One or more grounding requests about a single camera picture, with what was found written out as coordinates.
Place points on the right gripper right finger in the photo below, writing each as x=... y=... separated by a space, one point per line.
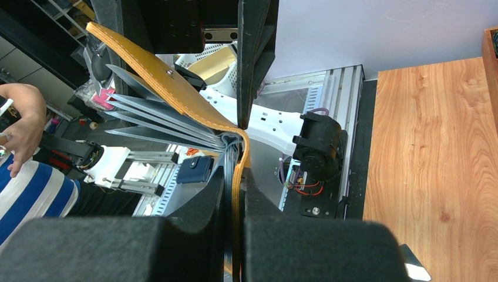
x=278 y=247

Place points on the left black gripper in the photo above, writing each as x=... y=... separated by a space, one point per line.
x=179 y=23

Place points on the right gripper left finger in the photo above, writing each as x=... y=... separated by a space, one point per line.
x=184 y=246

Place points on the yellow leather card holder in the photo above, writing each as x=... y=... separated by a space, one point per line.
x=182 y=97

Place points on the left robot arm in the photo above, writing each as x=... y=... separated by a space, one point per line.
x=198 y=66

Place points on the navy blue card holder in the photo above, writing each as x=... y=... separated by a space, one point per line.
x=195 y=170

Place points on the person in striped shirt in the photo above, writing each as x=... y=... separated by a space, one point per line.
x=31 y=189

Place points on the wooden compartment tray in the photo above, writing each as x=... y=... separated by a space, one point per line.
x=489 y=56

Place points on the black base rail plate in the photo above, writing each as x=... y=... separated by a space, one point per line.
x=345 y=197

